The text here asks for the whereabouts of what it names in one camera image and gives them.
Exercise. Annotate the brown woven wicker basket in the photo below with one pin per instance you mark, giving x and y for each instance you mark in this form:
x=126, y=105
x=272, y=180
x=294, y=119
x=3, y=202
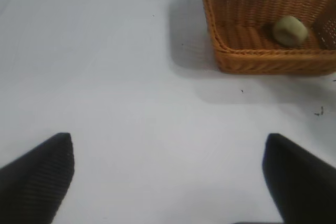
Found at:
x=244, y=58

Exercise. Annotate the pale yellow-green apple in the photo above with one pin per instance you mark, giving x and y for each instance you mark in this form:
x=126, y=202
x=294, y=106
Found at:
x=288, y=30

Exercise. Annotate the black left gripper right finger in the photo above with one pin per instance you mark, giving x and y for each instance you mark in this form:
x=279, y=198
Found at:
x=299, y=179

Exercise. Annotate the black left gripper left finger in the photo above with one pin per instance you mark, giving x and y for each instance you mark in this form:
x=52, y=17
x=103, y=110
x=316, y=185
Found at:
x=34, y=179

